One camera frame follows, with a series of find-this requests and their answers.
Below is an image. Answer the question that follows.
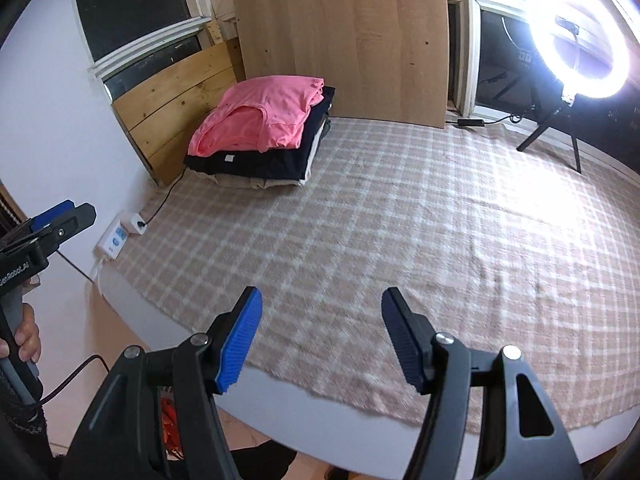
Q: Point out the white ring light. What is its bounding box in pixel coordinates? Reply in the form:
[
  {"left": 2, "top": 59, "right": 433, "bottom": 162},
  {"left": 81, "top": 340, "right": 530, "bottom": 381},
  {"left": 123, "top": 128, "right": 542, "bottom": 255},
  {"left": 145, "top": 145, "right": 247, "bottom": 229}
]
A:
[{"left": 526, "top": 0, "right": 630, "bottom": 103}]

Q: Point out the black light tripod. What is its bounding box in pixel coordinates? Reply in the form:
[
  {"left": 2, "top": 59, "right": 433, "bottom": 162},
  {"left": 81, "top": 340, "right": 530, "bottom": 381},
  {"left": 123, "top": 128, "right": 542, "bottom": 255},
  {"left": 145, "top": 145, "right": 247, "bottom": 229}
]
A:
[{"left": 516, "top": 90, "right": 582, "bottom": 174}]

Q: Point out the person's left hand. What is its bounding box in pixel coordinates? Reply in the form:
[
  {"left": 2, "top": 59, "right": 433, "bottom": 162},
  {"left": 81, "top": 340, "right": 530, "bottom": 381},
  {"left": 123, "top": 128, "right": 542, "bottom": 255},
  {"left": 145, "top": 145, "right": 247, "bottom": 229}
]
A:
[{"left": 14, "top": 302, "right": 42, "bottom": 363}]

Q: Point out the black power adapter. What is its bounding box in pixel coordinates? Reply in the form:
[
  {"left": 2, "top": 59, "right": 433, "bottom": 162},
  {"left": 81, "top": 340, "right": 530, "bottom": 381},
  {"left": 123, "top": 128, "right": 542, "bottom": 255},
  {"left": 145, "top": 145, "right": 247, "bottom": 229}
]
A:
[{"left": 456, "top": 118, "right": 485, "bottom": 128}]

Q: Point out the white power strip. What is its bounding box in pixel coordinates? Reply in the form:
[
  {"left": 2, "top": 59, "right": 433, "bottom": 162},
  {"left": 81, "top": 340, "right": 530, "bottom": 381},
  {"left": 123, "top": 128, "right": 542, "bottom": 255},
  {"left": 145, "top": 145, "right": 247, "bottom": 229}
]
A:
[{"left": 96, "top": 211, "right": 148, "bottom": 260}]

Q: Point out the wooden plank headboard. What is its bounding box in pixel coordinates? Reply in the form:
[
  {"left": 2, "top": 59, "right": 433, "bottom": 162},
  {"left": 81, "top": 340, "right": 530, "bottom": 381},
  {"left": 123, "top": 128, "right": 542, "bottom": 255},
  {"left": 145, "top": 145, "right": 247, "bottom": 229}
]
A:
[{"left": 113, "top": 38, "right": 245, "bottom": 185}]

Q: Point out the black cable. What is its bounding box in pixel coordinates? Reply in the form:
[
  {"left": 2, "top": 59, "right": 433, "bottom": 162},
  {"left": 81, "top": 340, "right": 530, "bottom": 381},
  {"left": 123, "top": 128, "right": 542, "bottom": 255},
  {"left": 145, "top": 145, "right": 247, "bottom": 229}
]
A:
[{"left": 136, "top": 167, "right": 189, "bottom": 229}]

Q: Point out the brown cardboard board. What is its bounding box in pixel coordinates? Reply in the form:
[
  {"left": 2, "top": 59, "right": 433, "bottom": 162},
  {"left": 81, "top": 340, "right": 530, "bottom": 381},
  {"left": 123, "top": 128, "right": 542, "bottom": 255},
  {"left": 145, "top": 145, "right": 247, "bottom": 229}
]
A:
[{"left": 234, "top": 0, "right": 449, "bottom": 128}]

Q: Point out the pink garment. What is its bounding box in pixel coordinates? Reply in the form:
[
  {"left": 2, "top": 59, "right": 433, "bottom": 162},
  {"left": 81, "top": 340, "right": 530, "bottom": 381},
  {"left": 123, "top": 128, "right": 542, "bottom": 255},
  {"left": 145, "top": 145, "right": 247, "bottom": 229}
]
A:
[{"left": 188, "top": 75, "right": 324, "bottom": 157}]

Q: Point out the navy folded garment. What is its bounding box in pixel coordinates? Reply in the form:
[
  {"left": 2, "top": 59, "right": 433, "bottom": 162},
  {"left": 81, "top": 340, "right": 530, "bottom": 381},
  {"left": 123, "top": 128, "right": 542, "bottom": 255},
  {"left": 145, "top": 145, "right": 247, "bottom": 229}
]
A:
[{"left": 182, "top": 84, "right": 336, "bottom": 183}]

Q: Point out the plaid beige blanket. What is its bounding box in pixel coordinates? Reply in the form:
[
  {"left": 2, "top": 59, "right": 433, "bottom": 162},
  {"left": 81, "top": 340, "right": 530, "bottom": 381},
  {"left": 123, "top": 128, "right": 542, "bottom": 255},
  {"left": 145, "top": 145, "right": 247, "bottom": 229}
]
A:
[{"left": 115, "top": 119, "right": 639, "bottom": 429}]

